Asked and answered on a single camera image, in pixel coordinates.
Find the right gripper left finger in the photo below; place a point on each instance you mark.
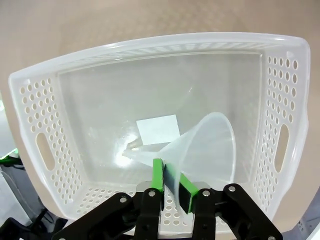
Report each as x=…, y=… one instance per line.
x=156, y=175

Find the white perforated plastic basket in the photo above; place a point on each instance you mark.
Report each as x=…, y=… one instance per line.
x=37, y=105

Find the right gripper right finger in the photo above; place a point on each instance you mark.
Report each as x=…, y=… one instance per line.
x=187, y=197

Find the clear plastic beaker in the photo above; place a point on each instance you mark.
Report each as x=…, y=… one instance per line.
x=207, y=145

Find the white rectangular label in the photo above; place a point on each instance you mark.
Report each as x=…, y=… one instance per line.
x=157, y=130

